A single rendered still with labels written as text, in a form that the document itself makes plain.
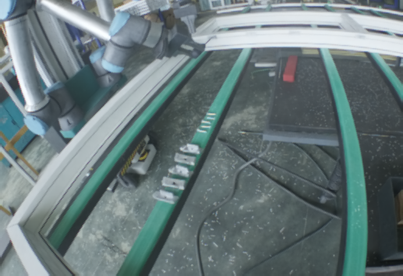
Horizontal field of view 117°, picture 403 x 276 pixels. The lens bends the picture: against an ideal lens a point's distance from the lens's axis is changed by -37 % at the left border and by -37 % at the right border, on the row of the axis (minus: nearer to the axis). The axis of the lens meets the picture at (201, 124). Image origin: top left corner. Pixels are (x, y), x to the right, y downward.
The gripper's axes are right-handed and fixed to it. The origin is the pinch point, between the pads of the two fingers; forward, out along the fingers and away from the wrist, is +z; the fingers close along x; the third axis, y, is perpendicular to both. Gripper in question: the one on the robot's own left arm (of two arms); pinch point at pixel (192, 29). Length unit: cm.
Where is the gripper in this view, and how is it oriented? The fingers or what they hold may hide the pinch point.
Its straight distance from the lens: 109.4
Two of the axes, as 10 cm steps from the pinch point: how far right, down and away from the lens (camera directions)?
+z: 2.5, 7.4, 6.2
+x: -8.9, -0.7, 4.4
